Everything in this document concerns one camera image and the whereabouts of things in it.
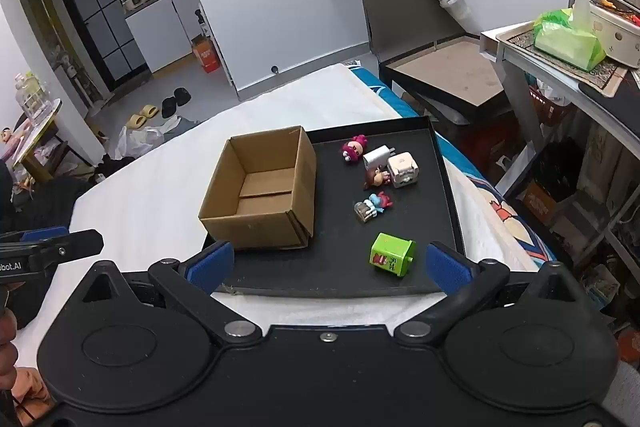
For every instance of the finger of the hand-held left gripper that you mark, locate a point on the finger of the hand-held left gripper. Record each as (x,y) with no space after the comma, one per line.
(45,233)

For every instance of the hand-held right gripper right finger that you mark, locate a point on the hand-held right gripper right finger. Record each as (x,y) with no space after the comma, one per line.
(446,264)

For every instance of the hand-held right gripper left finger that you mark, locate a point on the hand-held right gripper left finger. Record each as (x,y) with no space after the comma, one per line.
(210,263)

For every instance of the green toy bin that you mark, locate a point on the green toy bin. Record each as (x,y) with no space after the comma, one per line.
(391,253)

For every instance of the red-haired figurine with jar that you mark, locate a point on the red-haired figurine with jar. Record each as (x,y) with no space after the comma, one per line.
(373,206)

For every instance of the white cube toy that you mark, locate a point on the white cube toy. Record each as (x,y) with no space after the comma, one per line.
(403,169)

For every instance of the black tray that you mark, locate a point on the black tray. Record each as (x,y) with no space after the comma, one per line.
(340,257)
(450,72)

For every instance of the brown-haired figurine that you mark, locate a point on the brown-haired figurine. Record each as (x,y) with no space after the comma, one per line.
(375,178)

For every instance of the white charger plug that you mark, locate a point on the white charger plug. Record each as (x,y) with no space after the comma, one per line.
(375,156)

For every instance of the brown cardboard box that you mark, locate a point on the brown cardboard box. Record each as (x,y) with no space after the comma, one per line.
(302,167)

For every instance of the pink-haired figurine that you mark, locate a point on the pink-haired figurine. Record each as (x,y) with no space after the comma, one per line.
(353,149)

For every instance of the person's left hand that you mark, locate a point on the person's left hand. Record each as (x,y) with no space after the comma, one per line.
(6,347)

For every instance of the dark cloth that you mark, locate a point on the dark cloth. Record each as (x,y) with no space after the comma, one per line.
(60,204)

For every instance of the blue printed bed sheet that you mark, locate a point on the blue printed bed sheet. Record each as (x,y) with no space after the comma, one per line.
(505,217)

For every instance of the pink doll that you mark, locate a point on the pink doll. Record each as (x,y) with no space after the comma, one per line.
(9,144)

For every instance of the small round table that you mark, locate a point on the small round table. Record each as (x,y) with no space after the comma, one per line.
(42,122)

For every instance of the small orange box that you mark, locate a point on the small orange box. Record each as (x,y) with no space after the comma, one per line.
(540,203)

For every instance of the white plastic bag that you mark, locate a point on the white plastic bag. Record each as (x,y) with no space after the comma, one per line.
(132,142)

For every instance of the clear glass jar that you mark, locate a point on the clear glass jar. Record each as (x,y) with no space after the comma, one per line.
(32,97)

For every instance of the yellow slipper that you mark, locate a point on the yellow slipper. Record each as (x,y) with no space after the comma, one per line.
(149,112)
(135,122)

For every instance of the black bag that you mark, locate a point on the black bag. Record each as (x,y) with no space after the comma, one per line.
(560,169)

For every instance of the black slipper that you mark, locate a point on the black slipper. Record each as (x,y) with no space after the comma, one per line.
(169,108)
(182,97)

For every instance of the red plastic basket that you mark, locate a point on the red plastic basket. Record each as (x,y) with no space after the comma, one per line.
(547,107)

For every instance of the grey desk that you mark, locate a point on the grey desk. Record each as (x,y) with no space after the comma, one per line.
(515,72)

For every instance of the orange carton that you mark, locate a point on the orange carton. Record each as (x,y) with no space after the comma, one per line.
(206,56)

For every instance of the black framed glass door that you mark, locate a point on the black framed glass door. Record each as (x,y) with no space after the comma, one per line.
(107,12)

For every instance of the patterned desk mat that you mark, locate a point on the patterned desk mat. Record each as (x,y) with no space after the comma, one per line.
(522,41)

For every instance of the green tissue pack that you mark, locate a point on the green tissue pack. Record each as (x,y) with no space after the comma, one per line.
(565,42)

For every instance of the white lidded container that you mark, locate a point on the white lidded container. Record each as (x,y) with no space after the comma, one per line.
(620,37)

